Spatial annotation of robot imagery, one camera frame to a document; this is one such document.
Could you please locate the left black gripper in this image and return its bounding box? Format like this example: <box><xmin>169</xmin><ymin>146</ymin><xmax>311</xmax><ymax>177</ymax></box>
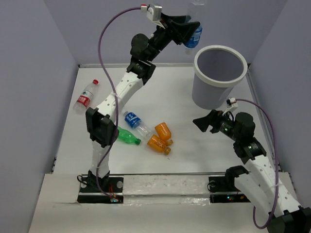
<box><xmin>144</xmin><ymin>12</ymin><xmax>198</xmax><ymax>62</ymax></box>

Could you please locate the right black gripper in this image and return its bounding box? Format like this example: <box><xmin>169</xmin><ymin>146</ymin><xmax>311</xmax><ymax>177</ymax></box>
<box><xmin>192</xmin><ymin>109</ymin><xmax>240</xmax><ymax>142</ymax></box>

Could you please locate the blue label bottle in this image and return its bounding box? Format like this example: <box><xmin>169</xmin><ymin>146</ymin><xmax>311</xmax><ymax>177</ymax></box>
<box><xmin>185</xmin><ymin>0</ymin><xmax>207</xmax><ymax>55</ymax></box>
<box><xmin>123</xmin><ymin>111</ymin><xmax>152</xmax><ymax>140</ymax></box>

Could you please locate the orange bottle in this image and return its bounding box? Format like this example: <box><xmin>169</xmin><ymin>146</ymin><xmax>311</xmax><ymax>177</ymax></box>
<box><xmin>155</xmin><ymin>122</ymin><xmax>173</xmax><ymax>146</ymax></box>
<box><xmin>147</xmin><ymin>134</ymin><xmax>171</xmax><ymax>155</ymax></box>

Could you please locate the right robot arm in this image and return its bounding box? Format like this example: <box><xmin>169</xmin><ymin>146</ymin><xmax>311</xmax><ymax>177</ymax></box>
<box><xmin>193</xmin><ymin>110</ymin><xmax>311</xmax><ymax>233</ymax></box>

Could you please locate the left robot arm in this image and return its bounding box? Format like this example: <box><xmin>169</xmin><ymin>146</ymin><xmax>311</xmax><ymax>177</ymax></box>
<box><xmin>86</xmin><ymin>14</ymin><xmax>201</xmax><ymax>192</ymax></box>

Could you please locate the white round bin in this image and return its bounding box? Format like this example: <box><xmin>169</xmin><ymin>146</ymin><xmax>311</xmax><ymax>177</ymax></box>
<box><xmin>192</xmin><ymin>45</ymin><xmax>248</xmax><ymax>110</ymax></box>

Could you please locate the green plastic bottle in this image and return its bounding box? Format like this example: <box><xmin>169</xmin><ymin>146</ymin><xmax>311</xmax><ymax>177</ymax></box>
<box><xmin>118</xmin><ymin>126</ymin><xmax>141</xmax><ymax>145</ymax></box>

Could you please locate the red label water bottle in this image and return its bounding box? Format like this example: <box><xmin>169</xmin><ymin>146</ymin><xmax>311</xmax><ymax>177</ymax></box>
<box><xmin>73</xmin><ymin>79</ymin><xmax>99</xmax><ymax>115</ymax></box>

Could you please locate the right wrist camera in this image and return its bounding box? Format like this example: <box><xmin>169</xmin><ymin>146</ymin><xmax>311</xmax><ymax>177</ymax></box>
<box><xmin>223</xmin><ymin>98</ymin><xmax>238</xmax><ymax>116</ymax></box>

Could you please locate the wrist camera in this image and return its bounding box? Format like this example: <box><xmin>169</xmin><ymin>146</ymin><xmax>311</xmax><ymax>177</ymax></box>
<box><xmin>223</xmin><ymin>98</ymin><xmax>238</xmax><ymax>116</ymax></box>
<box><xmin>147</xmin><ymin>3</ymin><xmax>162</xmax><ymax>25</ymax></box>

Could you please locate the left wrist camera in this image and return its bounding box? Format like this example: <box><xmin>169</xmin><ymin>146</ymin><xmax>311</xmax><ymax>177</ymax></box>
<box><xmin>147</xmin><ymin>3</ymin><xmax>162</xmax><ymax>25</ymax></box>

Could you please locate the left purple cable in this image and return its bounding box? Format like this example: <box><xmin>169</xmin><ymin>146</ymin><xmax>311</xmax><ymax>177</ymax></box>
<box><xmin>96</xmin><ymin>5</ymin><xmax>148</xmax><ymax>202</ymax></box>

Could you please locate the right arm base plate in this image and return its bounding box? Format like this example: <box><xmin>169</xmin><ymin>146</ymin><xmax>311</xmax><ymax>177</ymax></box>
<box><xmin>207</xmin><ymin>176</ymin><xmax>250</xmax><ymax>203</ymax></box>

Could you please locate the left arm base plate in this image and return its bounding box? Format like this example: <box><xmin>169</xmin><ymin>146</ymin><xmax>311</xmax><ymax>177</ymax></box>
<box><xmin>77</xmin><ymin>175</ymin><xmax>123</xmax><ymax>204</ymax></box>

